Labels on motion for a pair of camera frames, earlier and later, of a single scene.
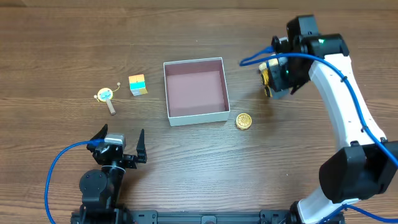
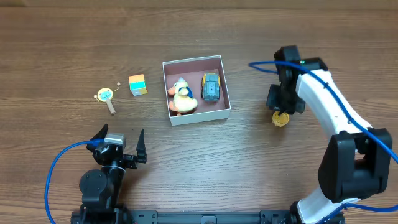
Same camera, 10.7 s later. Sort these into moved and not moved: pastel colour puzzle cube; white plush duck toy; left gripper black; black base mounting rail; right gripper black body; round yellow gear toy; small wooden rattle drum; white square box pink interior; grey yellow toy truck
Moved: grey yellow toy truck; round yellow gear toy; right gripper black body; white plush duck toy
Not moved: left gripper black; black base mounting rail; white square box pink interior; small wooden rattle drum; pastel colour puzzle cube
